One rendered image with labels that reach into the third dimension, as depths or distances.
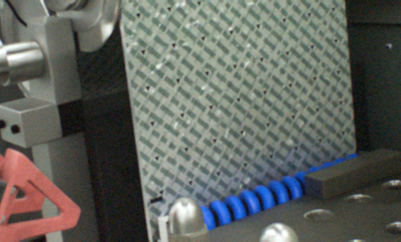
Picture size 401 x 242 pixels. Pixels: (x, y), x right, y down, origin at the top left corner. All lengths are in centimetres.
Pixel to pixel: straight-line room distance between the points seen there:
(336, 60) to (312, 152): 9
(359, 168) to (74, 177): 25
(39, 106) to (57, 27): 7
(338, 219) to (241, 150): 11
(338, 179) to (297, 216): 6
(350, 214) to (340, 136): 14
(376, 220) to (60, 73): 28
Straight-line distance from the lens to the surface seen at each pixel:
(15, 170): 60
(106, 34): 70
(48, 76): 74
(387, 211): 72
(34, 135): 74
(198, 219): 65
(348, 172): 77
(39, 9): 83
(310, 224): 70
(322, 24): 81
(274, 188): 76
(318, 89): 81
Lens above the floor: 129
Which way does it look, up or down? 13 degrees down
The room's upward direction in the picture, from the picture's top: 7 degrees counter-clockwise
